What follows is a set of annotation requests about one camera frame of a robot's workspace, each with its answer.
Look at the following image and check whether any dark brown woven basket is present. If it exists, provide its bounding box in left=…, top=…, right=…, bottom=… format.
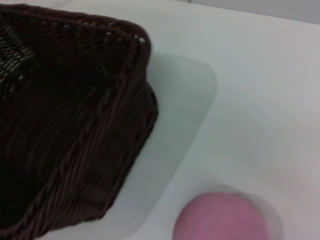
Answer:
left=0, top=3, right=159, bottom=240

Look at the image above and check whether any pink toy peach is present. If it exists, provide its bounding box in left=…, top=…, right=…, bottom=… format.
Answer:
left=173, top=191, right=270, bottom=240

